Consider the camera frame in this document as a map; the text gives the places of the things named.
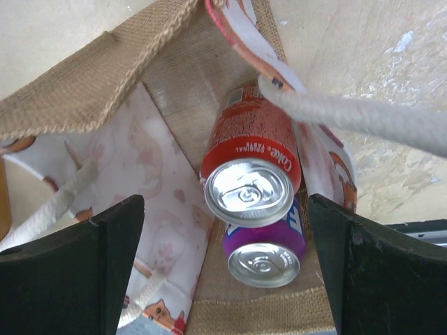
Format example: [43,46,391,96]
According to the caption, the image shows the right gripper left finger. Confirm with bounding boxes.
[1,195,145,334]

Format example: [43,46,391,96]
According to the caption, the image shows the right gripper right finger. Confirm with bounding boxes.
[308,195,446,334]

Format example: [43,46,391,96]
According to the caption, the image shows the red cola can back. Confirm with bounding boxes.
[199,82,302,228]

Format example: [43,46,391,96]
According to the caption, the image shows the canvas bag with cat print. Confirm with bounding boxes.
[1,1,446,334]

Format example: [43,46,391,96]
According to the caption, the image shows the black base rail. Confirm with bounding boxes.
[387,219,447,248]

